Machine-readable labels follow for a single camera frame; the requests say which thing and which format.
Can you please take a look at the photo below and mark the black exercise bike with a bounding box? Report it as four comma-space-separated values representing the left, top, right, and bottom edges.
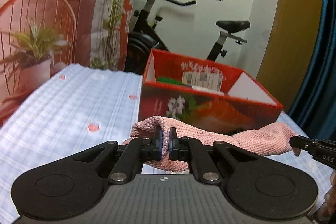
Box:
123, 0, 251, 75

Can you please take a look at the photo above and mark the printed plant backdrop banner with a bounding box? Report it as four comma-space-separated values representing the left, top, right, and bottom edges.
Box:
1, 0, 133, 123

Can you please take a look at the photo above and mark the red strawberry cardboard box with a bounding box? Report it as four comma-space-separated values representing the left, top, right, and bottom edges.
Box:
138, 50, 284, 134

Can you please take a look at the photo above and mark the person's right hand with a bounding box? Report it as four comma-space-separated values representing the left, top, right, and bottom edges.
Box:
317, 170, 336, 223

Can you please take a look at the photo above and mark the green item in box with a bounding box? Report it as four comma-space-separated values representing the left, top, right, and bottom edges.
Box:
157, 77, 184, 86

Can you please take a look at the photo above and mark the wooden door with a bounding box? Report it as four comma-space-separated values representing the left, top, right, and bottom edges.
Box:
257, 0, 322, 111

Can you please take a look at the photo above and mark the blue curtain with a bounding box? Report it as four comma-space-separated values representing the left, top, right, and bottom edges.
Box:
288, 0, 335, 140

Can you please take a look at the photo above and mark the pink knitted cloth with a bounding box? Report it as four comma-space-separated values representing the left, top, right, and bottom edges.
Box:
123, 116, 301, 172

